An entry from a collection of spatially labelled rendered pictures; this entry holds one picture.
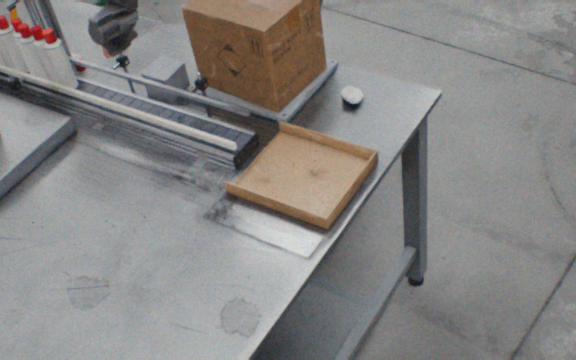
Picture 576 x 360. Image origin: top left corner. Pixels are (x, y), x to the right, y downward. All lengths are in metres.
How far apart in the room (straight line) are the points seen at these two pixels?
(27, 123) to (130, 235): 0.58
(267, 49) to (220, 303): 0.68
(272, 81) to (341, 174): 0.33
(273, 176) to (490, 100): 1.73
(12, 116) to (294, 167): 0.90
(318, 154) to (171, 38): 0.81
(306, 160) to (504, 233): 1.14
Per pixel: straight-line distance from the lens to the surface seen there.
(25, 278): 1.85
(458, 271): 2.69
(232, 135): 1.94
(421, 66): 3.61
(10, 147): 2.18
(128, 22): 1.87
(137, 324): 1.65
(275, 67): 1.95
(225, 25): 1.97
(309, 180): 1.83
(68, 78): 2.27
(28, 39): 2.29
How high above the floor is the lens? 2.10
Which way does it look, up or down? 44 degrees down
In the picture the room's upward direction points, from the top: 10 degrees counter-clockwise
